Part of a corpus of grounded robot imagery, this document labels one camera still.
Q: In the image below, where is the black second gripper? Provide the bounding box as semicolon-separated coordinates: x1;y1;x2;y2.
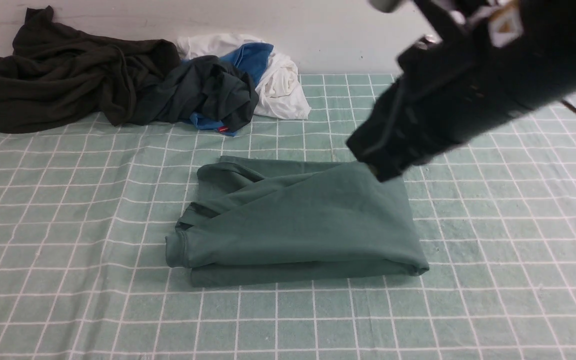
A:
346;30;559;182

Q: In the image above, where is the green long-sleeve top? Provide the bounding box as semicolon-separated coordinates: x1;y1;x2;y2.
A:
166;156;430;288

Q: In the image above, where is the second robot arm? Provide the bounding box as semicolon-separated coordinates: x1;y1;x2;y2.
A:
346;0;576;182

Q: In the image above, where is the white crumpled garment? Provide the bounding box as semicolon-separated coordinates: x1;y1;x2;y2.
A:
176;33;311;120

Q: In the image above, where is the blue crumpled garment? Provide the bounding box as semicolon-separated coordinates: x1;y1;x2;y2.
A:
182;42;274;137

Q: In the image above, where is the dark green crumpled garment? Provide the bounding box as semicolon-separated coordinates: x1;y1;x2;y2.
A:
127;55;259;136

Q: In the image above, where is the dark brown crumpled garment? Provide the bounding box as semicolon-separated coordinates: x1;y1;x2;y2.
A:
0;6;181;134

